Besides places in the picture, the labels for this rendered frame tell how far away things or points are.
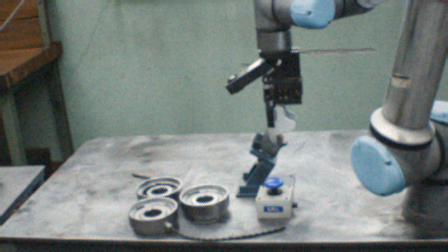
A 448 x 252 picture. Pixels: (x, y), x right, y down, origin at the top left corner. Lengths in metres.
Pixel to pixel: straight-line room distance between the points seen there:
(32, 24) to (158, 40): 0.59
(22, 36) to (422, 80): 2.36
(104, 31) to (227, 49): 0.58
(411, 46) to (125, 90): 2.25
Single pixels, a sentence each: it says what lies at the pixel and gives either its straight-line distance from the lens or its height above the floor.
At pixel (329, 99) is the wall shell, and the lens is 3.02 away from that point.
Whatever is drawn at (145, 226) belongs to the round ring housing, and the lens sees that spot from 1.38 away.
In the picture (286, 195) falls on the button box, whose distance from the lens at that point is 1.39.
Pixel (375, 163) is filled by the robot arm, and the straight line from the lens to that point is 1.18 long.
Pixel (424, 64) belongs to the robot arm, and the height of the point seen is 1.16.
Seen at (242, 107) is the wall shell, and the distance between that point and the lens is 3.08.
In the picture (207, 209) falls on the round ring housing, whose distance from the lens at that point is 1.40.
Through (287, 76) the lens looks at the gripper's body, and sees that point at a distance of 1.43.
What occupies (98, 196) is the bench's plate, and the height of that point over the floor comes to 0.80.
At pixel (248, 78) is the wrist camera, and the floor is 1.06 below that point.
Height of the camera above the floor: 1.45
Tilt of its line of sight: 20 degrees down
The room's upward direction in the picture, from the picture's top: 6 degrees counter-clockwise
